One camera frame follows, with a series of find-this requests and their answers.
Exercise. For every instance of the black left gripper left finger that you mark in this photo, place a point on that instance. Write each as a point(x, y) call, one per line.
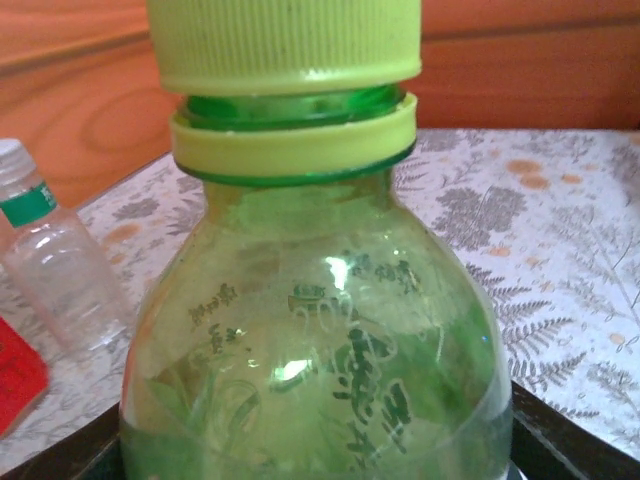
point(95, 455)

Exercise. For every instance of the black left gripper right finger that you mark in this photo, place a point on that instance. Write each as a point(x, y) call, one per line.
point(550, 450)

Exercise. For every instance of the red plastic bottle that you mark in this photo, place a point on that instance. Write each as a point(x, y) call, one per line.
point(17, 375)

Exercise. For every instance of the clear bottle with green band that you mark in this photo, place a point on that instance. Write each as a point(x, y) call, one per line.
point(60, 270)

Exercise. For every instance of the green plastic bottle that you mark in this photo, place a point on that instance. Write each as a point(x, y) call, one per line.
point(310, 325)

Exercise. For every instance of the translucent white bottle cap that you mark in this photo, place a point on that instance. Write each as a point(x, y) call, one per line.
point(15, 167)

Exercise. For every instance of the lime green bottle cap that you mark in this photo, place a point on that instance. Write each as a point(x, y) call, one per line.
point(285, 45)

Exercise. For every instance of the floral table covering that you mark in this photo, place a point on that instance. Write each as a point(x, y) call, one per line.
point(550, 225)

